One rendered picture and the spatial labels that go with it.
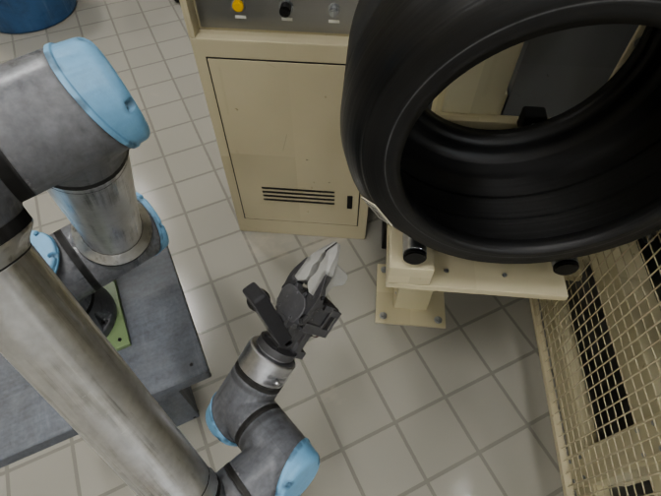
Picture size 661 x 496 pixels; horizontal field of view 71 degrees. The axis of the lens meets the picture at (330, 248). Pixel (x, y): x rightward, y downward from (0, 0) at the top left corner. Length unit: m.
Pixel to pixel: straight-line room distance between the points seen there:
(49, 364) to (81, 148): 0.22
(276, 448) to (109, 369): 0.30
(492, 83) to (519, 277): 0.41
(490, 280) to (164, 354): 0.75
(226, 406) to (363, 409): 0.93
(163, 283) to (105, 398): 0.70
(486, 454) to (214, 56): 1.50
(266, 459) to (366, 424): 0.95
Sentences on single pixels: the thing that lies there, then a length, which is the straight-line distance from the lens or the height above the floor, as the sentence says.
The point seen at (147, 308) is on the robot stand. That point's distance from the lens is 1.25.
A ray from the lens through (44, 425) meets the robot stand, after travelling 1.23.
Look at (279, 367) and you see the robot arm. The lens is 0.78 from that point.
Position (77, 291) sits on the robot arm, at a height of 0.80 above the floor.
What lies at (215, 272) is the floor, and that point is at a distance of 1.98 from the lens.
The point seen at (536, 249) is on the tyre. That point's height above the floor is 0.99.
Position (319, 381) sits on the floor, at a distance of 1.72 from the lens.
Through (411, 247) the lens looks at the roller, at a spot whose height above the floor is 0.92.
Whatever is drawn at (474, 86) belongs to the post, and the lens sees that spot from 1.08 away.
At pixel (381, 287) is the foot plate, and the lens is 1.88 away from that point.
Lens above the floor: 1.63
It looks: 55 degrees down
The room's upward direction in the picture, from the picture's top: straight up
